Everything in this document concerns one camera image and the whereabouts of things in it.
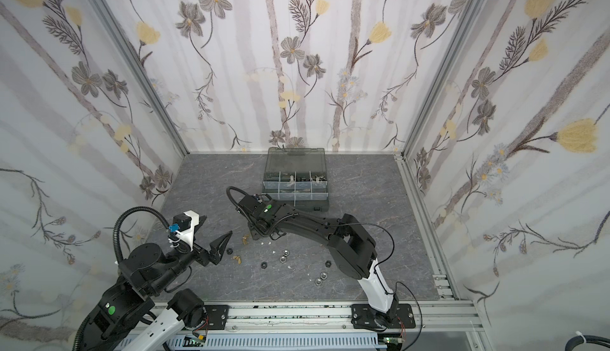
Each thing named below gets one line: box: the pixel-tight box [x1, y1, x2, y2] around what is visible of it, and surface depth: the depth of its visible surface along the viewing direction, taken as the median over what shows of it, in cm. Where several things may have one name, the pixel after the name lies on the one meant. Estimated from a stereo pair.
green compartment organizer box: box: [262, 146, 330, 213], surface depth 110 cm
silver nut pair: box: [314, 271, 329, 287], surface depth 83 cm
